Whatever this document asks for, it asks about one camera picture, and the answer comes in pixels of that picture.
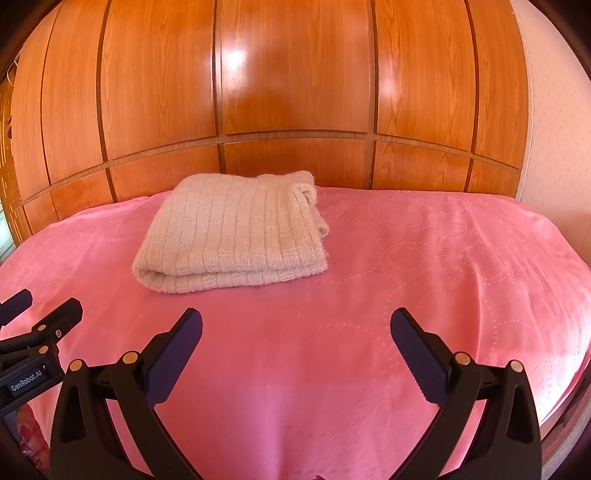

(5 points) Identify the glossy wooden wardrobe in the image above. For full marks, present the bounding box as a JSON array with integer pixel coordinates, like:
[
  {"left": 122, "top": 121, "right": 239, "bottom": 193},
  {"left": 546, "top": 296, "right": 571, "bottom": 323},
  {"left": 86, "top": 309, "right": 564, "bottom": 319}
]
[{"left": 4, "top": 0, "right": 530, "bottom": 245}]

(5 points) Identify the person's left hand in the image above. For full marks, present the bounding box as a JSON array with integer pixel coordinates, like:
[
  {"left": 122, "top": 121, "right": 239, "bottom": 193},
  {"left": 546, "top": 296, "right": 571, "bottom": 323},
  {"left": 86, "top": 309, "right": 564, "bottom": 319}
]
[{"left": 17, "top": 410, "right": 49, "bottom": 464}]

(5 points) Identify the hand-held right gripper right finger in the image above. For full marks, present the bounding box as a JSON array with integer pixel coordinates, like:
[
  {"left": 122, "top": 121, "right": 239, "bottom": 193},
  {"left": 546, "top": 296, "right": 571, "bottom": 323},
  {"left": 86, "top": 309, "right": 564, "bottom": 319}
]
[{"left": 390, "top": 308, "right": 542, "bottom": 480}]

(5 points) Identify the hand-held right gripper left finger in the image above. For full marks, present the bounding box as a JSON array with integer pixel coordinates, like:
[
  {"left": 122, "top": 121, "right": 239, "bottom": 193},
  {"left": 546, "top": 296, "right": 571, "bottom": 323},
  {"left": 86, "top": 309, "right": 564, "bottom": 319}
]
[{"left": 50, "top": 308, "right": 204, "bottom": 480}]

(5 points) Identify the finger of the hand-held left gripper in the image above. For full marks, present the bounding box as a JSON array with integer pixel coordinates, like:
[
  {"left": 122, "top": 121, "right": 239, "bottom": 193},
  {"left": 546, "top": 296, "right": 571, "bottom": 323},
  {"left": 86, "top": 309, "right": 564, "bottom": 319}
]
[
  {"left": 0, "top": 298, "right": 84, "bottom": 352},
  {"left": 0, "top": 289, "right": 33, "bottom": 329}
]

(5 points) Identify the cream knitted sweater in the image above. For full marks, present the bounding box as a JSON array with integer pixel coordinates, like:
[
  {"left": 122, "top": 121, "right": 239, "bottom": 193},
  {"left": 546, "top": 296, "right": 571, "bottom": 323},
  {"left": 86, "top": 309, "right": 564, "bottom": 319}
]
[{"left": 132, "top": 170, "right": 331, "bottom": 295}]

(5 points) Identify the pink blanket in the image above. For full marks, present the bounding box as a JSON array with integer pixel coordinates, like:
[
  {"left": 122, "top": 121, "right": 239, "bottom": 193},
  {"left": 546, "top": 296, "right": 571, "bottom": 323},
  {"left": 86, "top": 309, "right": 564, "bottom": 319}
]
[{"left": 0, "top": 186, "right": 591, "bottom": 480}]

